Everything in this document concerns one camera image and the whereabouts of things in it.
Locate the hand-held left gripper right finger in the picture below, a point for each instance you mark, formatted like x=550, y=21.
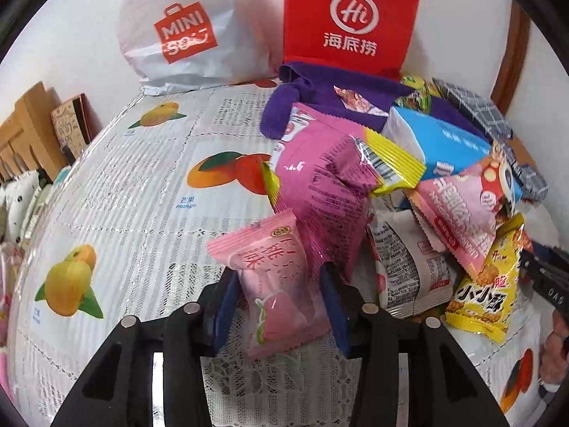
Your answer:
x=333, y=311

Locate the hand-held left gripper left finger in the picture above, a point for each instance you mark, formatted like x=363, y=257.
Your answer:
x=224, y=316

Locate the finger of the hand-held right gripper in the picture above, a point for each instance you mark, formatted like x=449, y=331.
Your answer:
x=546, y=258

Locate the light pink peach snack packet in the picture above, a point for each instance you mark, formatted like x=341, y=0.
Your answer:
x=275, y=275

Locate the yellow snack packet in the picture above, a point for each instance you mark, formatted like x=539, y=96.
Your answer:
x=484, y=293

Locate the large pink snack bag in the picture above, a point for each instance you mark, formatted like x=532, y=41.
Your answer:
x=320, y=178

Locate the purple cloth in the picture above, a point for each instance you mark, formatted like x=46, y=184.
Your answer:
x=311, y=80

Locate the person's right hand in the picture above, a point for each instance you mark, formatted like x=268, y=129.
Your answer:
x=555, y=347

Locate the white snack packet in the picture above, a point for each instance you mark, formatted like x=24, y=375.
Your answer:
x=409, y=267

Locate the pink mushroom print snack packet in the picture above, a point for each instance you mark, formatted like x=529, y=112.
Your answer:
x=458, y=213

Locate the light blue snack packet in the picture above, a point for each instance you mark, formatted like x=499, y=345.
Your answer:
x=444, y=142

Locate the fruit print tablecloth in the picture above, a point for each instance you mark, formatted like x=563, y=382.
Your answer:
x=133, y=187

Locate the grey checked cloth bag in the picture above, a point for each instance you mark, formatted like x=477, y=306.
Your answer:
x=484, y=106

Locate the yellow green chips bag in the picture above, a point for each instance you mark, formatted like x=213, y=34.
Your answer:
x=418, y=89

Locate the orange patterned snack packet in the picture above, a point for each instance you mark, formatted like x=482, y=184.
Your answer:
x=360, y=100

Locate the dotted white cushion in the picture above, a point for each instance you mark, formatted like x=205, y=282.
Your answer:
x=17, y=200

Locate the brown cardboard box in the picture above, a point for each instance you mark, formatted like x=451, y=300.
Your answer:
x=66, y=120

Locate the white plastic bag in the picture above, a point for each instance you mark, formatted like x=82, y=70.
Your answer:
x=249, y=44

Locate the wooden chair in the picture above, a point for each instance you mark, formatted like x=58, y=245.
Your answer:
x=31, y=120

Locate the red paper bag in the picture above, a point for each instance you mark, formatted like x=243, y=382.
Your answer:
x=311, y=18

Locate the wooden door frame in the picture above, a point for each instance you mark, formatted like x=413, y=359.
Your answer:
x=515, y=44

